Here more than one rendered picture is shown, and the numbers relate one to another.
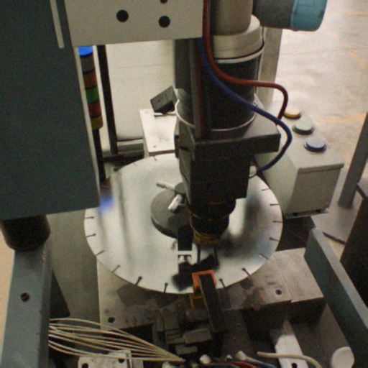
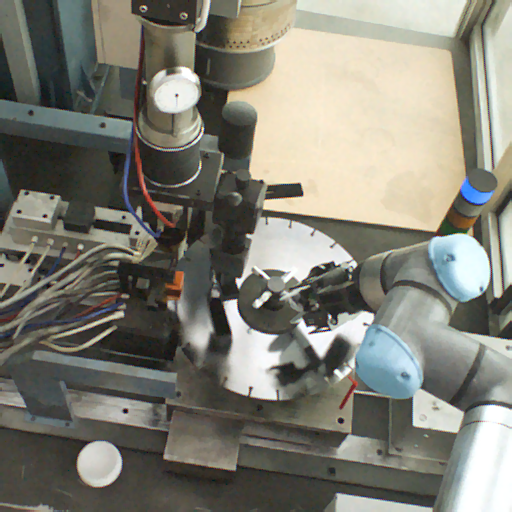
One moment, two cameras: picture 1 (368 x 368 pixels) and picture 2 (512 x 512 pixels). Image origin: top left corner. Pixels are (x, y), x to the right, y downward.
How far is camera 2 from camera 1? 0.90 m
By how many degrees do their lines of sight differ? 60
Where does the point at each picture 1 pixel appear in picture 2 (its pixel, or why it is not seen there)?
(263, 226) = (222, 364)
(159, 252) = not seen: hidden behind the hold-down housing
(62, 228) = not seen: hidden behind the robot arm
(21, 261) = (208, 139)
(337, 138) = not seen: outside the picture
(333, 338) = (136, 470)
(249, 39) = (141, 123)
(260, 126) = (134, 178)
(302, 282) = (189, 440)
